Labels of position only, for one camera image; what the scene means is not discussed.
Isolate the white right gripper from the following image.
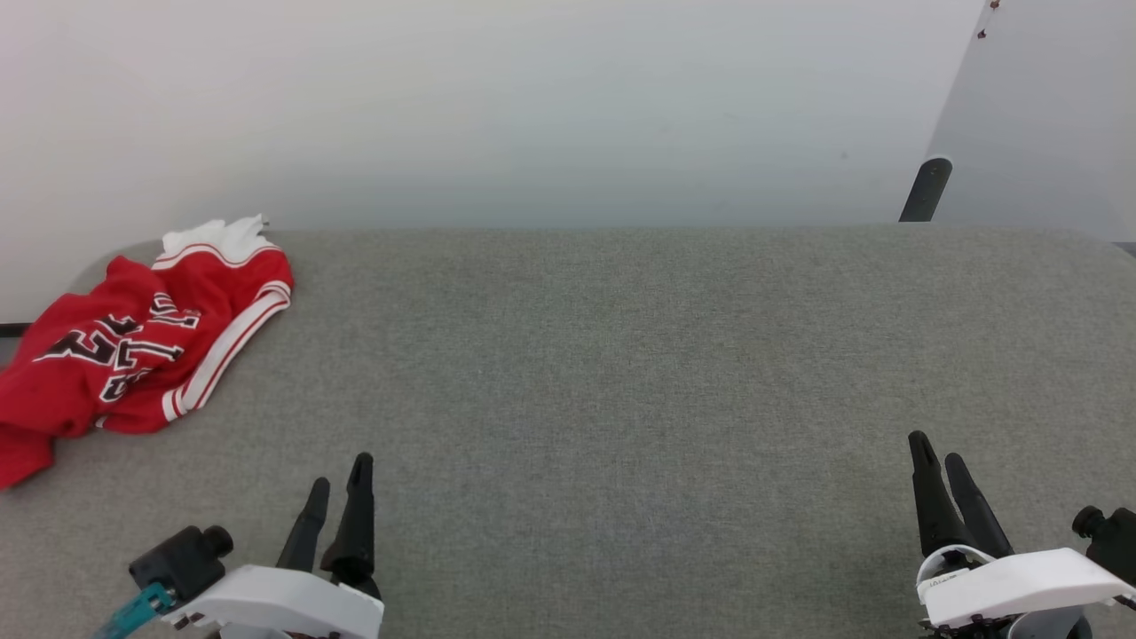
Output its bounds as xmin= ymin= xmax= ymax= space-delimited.
xmin=907 ymin=431 xmax=1136 ymax=639

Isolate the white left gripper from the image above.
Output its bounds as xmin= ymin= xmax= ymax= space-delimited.
xmin=164 ymin=453 xmax=385 ymax=639

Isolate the red and white jersey shirt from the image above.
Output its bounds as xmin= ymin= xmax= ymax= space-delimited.
xmin=0 ymin=214 xmax=295 ymax=491

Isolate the light grey door panel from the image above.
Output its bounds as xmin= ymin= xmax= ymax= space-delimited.
xmin=923 ymin=0 xmax=1136 ymax=243

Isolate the teal plug black cable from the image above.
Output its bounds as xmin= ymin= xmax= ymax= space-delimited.
xmin=92 ymin=581 xmax=176 ymax=639

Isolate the dark grey metal post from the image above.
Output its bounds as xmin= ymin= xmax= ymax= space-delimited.
xmin=899 ymin=157 xmax=954 ymax=224

